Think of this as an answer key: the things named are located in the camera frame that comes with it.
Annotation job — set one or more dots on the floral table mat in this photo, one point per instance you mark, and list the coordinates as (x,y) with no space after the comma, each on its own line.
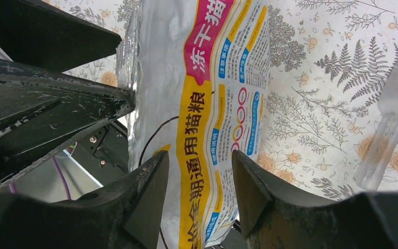
(329,62)

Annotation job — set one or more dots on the cat food bag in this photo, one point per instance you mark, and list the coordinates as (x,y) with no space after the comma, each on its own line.
(200,72)

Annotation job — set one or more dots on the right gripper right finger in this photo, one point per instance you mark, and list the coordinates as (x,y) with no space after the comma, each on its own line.
(275,214)

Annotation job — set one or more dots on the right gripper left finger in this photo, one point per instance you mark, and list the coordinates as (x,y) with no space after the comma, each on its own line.
(124,214)

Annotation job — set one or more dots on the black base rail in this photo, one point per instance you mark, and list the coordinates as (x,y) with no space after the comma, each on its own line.
(104,153)

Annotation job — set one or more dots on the clear plastic scoop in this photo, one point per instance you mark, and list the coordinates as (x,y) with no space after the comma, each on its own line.
(369,174)

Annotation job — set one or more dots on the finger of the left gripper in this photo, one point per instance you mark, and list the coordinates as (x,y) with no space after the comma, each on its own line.
(38,34)
(42,112)

